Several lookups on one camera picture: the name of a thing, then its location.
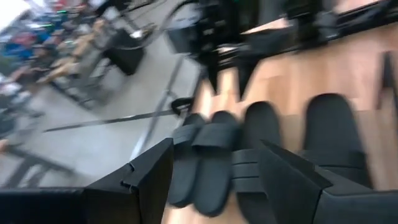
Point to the black aluminium table frame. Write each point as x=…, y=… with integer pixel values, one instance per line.
x=367, y=15

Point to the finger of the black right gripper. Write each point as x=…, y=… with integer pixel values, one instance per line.
x=215, y=73
x=247, y=74

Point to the wooden workbench with metal legs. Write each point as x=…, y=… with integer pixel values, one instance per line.
x=65, y=67

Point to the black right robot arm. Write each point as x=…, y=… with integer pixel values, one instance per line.
x=217, y=15

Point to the black rubber slide sandal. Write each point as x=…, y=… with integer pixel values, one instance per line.
x=261, y=124
x=214, y=174
x=332, y=130
x=183, y=174

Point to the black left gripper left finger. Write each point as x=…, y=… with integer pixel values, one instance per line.
x=143, y=193

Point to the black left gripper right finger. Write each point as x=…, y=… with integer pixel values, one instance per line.
x=289, y=189

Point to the black cube cabinet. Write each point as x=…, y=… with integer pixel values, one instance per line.
x=124, y=56

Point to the black clamp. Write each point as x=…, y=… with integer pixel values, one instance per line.
x=178, y=107

